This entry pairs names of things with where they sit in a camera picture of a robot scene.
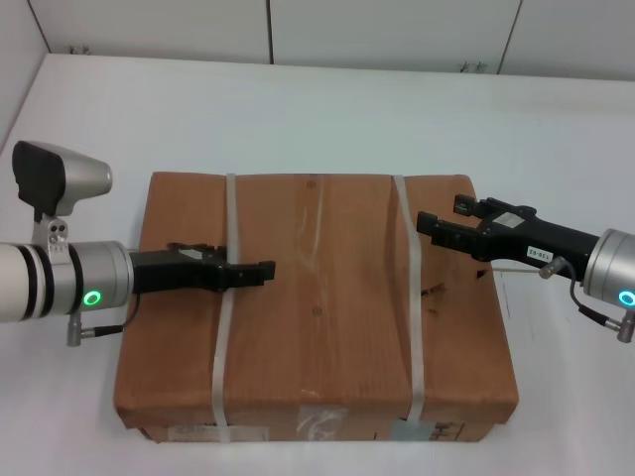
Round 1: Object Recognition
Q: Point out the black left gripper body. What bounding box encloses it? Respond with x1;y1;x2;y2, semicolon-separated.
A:
129;242;237;295

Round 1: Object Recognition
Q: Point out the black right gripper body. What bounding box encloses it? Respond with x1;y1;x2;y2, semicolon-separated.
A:
473;197;601;272

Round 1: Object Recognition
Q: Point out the white plastic packing strap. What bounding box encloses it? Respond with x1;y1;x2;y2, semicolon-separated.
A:
391;174;429;422
211;172;240;442

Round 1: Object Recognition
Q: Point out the brown cardboard box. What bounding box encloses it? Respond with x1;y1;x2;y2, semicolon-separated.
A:
113;172;520;444

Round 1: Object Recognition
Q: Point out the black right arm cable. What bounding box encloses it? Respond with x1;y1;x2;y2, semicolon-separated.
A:
540;257;635;343

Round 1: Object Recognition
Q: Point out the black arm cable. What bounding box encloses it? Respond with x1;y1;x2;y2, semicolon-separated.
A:
540;257;635;343
66;292;141;347

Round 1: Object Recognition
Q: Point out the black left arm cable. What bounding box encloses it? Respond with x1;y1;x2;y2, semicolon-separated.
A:
66;292;141;347

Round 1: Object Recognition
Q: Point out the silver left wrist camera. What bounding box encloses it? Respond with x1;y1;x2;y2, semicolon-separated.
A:
13;141;113;254

